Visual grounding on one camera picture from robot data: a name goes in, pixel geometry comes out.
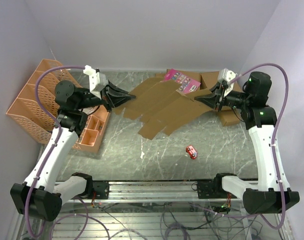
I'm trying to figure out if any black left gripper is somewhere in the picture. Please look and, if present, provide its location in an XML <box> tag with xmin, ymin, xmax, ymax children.
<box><xmin>76</xmin><ymin>79</ymin><xmax>135</xmax><ymax>113</ymax></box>

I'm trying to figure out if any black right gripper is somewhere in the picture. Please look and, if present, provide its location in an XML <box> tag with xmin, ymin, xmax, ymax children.
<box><xmin>195</xmin><ymin>81</ymin><xmax>251</xmax><ymax>112</ymax></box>

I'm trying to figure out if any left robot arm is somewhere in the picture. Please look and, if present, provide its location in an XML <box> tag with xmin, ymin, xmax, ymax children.
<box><xmin>10</xmin><ymin>80</ymin><xmax>135</xmax><ymax>222</ymax></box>

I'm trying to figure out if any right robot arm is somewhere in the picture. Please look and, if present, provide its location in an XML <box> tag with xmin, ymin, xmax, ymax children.
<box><xmin>195</xmin><ymin>68</ymin><xmax>299</xmax><ymax>215</ymax></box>

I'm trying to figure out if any large closed cardboard box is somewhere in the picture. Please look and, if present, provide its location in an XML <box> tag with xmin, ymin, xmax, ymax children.
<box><xmin>200</xmin><ymin>71</ymin><xmax>242</xmax><ymax>92</ymax></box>

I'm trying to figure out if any closed cardboard box under book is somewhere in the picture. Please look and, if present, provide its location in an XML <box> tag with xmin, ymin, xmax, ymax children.
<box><xmin>155</xmin><ymin>69</ymin><xmax>201</xmax><ymax>93</ymax></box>

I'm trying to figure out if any pink book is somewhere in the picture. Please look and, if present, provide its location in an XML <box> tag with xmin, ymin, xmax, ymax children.
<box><xmin>163</xmin><ymin>68</ymin><xmax>201</xmax><ymax>95</ymax></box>

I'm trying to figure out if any red toy ambulance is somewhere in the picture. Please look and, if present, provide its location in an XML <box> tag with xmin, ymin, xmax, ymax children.
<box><xmin>186</xmin><ymin>145</ymin><xmax>197</xmax><ymax>160</ymax></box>

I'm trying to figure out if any orange plastic file organizer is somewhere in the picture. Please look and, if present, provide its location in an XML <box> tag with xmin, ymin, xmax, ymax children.
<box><xmin>6</xmin><ymin>59</ymin><xmax>110</xmax><ymax>153</ymax></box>

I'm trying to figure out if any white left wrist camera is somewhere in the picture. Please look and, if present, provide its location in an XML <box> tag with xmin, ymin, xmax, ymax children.
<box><xmin>83</xmin><ymin>65</ymin><xmax>108</xmax><ymax>98</ymax></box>

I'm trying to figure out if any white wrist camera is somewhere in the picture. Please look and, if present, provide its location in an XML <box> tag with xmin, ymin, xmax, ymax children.
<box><xmin>83</xmin><ymin>65</ymin><xmax>108</xmax><ymax>98</ymax></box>
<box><xmin>217</xmin><ymin>68</ymin><xmax>236</xmax><ymax>91</ymax></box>

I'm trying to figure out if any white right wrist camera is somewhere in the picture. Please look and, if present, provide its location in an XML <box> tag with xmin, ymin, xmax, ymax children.
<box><xmin>217</xmin><ymin>68</ymin><xmax>236</xmax><ymax>91</ymax></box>

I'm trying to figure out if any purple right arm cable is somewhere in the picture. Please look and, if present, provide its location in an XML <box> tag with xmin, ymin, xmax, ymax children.
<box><xmin>228</xmin><ymin>61</ymin><xmax>290</xmax><ymax>230</ymax></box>

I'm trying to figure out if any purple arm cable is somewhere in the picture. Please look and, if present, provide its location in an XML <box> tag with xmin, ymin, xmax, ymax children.
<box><xmin>228</xmin><ymin>61</ymin><xmax>290</xmax><ymax>230</ymax></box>
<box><xmin>24</xmin><ymin>65</ymin><xmax>92</xmax><ymax>238</ymax></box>

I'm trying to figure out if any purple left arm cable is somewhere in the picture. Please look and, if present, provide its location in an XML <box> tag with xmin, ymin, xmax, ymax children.
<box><xmin>24</xmin><ymin>65</ymin><xmax>92</xmax><ymax>238</ymax></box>

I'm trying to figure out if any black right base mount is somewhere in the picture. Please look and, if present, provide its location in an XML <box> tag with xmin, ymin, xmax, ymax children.
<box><xmin>196</xmin><ymin>180</ymin><xmax>227</xmax><ymax>199</ymax></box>

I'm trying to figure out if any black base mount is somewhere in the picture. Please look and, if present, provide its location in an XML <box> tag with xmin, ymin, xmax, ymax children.
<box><xmin>93</xmin><ymin>181</ymin><xmax>110</xmax><ymax>200</ymax></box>
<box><xmin>196</xmin><ymin>180</ymin><xmax>227</xmax><ymax>199</ymax></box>

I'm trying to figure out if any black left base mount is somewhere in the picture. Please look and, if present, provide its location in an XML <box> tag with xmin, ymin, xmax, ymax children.
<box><xmin>93</xmin><ymin>181</ymin><xmax>110</xmax><ymax>200</ymax></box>

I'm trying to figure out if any aluminium mounting rail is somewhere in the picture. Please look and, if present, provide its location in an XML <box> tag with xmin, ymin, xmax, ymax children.
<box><xmin>54</xmin><ymin>180</ymin><xmax>245</xmax><ymax>201</ymax></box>

